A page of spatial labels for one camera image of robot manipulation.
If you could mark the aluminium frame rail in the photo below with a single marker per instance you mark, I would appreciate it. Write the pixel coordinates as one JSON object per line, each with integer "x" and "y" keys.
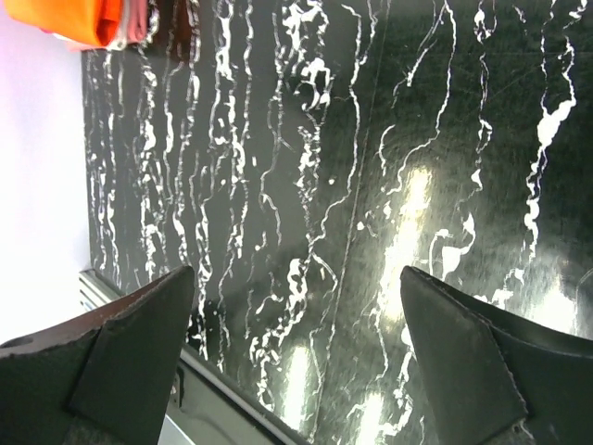
{"x": 94, "y": 291}

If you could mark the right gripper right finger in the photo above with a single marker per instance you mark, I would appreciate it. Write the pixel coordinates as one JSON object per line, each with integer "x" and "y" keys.
{"x": 493, "y": 377}

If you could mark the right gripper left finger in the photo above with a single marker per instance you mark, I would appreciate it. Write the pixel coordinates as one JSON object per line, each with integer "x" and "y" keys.
{"x": 103, "y": 377}

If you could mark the orange t shirt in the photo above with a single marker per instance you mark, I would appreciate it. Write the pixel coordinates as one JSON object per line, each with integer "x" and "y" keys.
{"x": 90, "y": 22}

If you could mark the folded white t shirt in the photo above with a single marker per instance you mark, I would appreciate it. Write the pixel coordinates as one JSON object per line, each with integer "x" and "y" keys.
{"x": 123, "y": 36}

